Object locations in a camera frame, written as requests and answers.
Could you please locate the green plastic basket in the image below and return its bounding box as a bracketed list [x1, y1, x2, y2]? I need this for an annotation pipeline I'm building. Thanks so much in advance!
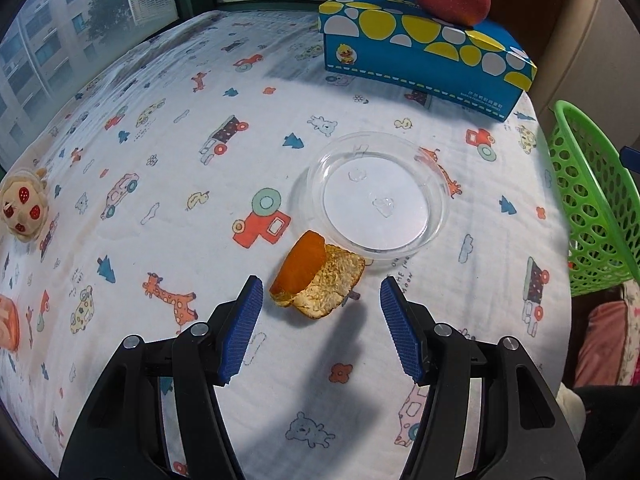
[547, 100, 640, 297]

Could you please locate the grey apartment building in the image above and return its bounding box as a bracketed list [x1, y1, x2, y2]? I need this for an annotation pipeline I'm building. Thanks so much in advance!
[0, 0, 101, 161]

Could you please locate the pink patterned cloth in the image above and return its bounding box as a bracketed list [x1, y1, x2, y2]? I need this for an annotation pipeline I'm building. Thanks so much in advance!
[572, 280, 640, 387]

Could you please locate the tree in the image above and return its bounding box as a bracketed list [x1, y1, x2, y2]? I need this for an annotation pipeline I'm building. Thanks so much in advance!
[85, 0, 146, 46]

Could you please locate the printed blanket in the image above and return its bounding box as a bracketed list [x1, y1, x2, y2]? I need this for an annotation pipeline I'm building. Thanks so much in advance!
[0, 10, 573, 480]

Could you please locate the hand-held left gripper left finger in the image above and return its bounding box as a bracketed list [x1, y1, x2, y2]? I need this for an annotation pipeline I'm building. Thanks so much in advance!
[59, 275, 264, 480]

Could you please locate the beige plush toy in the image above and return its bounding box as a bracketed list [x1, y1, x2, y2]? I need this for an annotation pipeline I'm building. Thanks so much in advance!
[0, 167, 49, 243]

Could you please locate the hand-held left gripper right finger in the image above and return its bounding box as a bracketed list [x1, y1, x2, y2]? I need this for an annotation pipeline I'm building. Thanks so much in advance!
[379, 276, 587, 480]

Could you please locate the orange water bottle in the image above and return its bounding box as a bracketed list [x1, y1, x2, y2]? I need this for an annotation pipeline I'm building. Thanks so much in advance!
[0, 294, 22, 352]

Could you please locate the clear plastic dish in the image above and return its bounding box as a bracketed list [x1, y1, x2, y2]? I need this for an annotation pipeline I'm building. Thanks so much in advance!
[306, 131, 449, 260]

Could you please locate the piece of bread cake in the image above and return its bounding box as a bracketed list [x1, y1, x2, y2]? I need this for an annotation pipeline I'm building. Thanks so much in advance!
[269, 230, 366, 321]

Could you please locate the blue spotted tissue box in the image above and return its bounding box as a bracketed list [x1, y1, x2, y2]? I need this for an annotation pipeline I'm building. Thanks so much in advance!
[318, 0, 538, 124]

